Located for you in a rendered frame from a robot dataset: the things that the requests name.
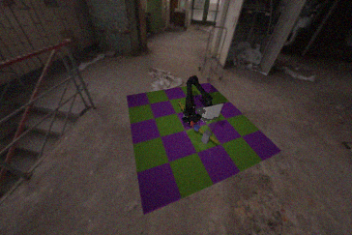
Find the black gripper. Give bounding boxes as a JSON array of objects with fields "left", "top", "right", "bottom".
[{"left": 182, "top": 112, "right": 202, "bottom": 125}]

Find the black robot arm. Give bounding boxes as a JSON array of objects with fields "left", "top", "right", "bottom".
[{"left": 184, "top": 75, "right": 213, "bottom": 123}]

